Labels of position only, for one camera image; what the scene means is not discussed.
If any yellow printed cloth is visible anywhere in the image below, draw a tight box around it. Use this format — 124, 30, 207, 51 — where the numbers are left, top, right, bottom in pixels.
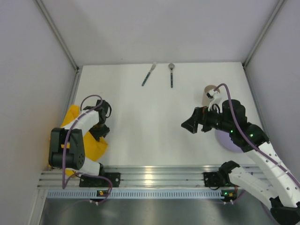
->
48, 105, 109, 178

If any fork with teal handle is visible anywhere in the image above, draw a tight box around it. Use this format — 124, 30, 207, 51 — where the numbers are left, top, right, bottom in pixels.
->
142, 62, 157, 86

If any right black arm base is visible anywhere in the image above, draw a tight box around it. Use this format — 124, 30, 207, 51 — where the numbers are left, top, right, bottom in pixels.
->
203, 172, 234, 188

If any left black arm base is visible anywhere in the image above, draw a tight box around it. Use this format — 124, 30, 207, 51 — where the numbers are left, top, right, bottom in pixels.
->
79, 172, 121, 188

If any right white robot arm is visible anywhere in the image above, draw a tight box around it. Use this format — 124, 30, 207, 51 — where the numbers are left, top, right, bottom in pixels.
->
181, 99, 300, 225

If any beige paper cup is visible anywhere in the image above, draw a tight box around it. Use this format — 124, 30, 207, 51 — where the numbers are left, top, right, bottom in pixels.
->
202, 85, 222, 106

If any lilac plate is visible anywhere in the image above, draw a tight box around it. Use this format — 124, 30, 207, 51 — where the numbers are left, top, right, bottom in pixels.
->
215, 130, 243, 153

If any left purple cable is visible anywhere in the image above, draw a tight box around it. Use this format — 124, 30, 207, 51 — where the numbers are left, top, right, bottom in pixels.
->
61, 94, 113, 204

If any aluminium mounting rail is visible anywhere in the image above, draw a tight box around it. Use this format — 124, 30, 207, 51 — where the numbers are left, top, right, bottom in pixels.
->
37, 165, 293, 188

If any spoon with teal handle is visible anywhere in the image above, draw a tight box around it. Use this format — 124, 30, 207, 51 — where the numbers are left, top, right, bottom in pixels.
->
168, 63, 175, 88

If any perforated cable tray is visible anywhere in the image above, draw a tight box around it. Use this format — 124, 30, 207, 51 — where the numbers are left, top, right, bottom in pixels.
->
47, 188, 236, 199

